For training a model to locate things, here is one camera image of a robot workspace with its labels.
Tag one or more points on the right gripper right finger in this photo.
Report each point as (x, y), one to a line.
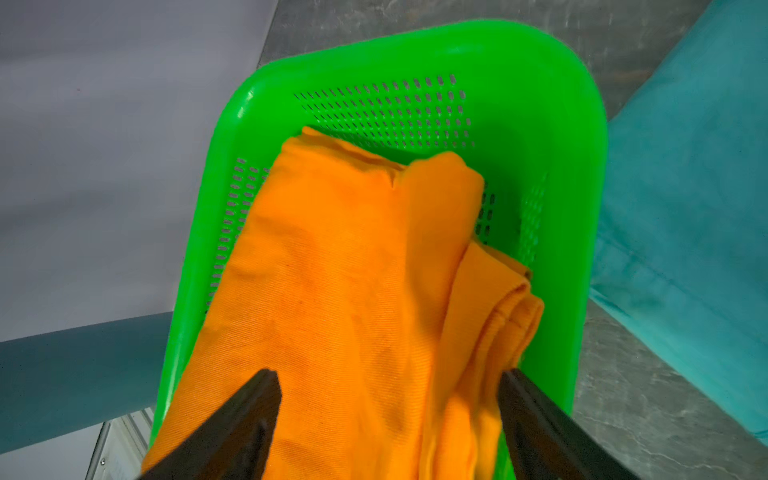
(544, 442)

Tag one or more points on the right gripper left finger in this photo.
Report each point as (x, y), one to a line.
(234, 442)

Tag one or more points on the orange pants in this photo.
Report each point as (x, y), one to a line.
(359, 281)

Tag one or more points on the teal pants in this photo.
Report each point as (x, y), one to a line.
(681, 254)

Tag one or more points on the green plastic basket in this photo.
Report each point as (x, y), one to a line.
(516, 104)

